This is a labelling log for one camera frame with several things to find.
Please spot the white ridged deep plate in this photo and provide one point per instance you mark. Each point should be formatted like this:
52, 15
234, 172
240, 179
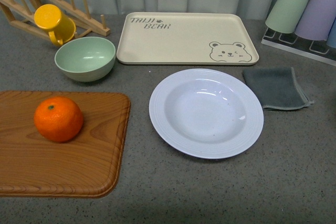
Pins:
206, 113

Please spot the orange mandarin fruit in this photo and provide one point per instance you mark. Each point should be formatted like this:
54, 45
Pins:
58, 119

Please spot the beige bear tray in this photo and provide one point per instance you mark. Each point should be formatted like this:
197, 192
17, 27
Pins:
152, 38

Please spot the green bowl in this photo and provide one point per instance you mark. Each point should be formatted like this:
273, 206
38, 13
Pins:
86, 59

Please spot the wooden cutting board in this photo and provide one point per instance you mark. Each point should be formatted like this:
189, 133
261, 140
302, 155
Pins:
87, 166

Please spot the grey folded cloth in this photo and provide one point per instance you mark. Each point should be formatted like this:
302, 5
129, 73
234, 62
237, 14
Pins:
277, 88

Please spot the yellow mug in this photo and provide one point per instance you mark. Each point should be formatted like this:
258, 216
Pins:
59, 27

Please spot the green plastic cup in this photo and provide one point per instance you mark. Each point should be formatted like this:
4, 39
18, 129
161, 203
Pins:
285, 15

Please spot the purple plastic cup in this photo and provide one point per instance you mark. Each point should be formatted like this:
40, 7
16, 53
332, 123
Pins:
316, 20

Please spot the blue plastic cup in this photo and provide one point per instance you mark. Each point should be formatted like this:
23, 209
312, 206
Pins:
331, 41

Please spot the wooden dish rack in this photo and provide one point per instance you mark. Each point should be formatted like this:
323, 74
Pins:
20, 14

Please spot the white wire cup rack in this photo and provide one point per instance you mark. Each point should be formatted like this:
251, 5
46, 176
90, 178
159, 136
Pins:
313, 49

